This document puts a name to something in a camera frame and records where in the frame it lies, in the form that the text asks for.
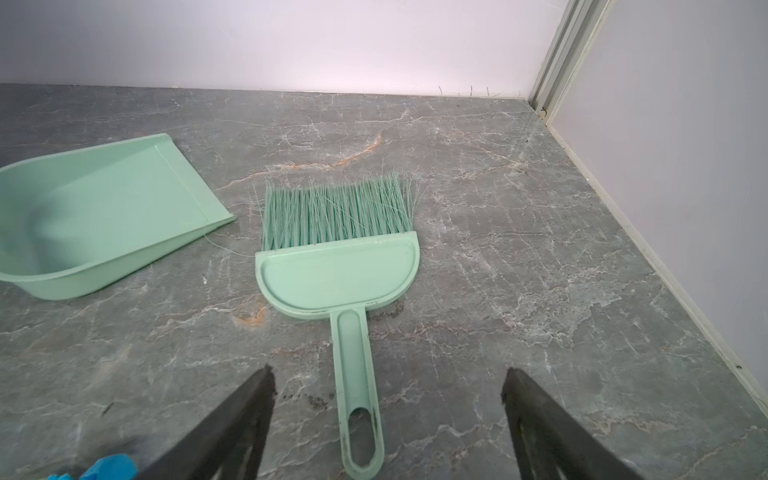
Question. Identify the mint green dustpan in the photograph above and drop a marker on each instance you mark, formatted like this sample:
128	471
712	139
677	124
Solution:
75	222

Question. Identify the mint green hand brush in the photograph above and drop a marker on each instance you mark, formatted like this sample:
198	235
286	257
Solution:
336	252

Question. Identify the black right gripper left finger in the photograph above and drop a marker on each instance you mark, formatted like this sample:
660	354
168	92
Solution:
229	442

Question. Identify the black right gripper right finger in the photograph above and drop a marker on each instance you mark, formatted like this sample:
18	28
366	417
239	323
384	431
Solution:
548	442

